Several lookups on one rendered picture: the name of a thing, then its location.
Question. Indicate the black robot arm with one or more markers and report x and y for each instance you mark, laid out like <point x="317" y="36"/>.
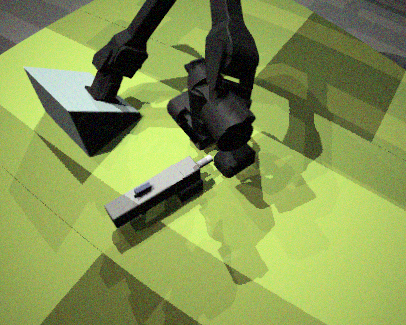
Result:
<point x="230" y="49"/>

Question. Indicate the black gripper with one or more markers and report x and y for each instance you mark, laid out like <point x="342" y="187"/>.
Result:
<point x="228" y="163"/>

